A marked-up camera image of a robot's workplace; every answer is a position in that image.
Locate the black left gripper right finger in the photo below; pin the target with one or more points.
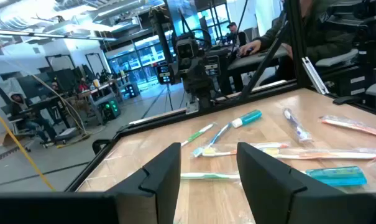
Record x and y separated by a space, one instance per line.
268 193

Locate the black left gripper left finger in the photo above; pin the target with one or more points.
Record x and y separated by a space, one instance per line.
163 186

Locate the green toothbrush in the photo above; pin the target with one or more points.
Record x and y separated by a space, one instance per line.
206 176
198 133

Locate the blue toothbrush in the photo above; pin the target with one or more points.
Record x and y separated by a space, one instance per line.
218 135

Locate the purple white toothbrush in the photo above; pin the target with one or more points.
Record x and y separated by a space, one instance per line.
296 125

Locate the teal bottle with white cap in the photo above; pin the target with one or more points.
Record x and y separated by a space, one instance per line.
250 117

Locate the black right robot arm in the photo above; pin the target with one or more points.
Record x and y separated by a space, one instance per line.
197 88

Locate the small display screen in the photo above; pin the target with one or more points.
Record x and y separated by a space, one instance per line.
164 74
212 66

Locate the black tripod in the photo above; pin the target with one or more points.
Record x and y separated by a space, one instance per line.
169 96

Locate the person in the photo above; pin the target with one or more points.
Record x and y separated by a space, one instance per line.
20 104
324 37
234 32

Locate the person's hand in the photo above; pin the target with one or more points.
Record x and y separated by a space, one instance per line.
250 48

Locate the grey desk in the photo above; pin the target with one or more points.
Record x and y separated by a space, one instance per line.
253 60

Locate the computer tower with green lights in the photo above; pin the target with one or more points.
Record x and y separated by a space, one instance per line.
110 109

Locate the long workbench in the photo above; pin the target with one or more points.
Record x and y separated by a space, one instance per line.
66 99

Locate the grey chair armrest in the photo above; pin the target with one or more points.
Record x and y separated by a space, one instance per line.
337 57

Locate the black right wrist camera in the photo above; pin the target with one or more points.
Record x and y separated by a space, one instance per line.
187 49

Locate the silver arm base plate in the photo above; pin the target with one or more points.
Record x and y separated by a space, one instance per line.
192 107

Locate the black table edge frame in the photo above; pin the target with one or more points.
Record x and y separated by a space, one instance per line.
163 122

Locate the black diagonal frame strut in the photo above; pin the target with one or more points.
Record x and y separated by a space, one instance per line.
262 67

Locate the black upright frame post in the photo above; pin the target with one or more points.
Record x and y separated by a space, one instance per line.
298 46

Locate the black flat bracket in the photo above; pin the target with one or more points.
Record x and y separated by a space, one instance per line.
346 99

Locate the silver aluminium bracket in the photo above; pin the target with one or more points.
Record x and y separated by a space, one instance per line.
315 75

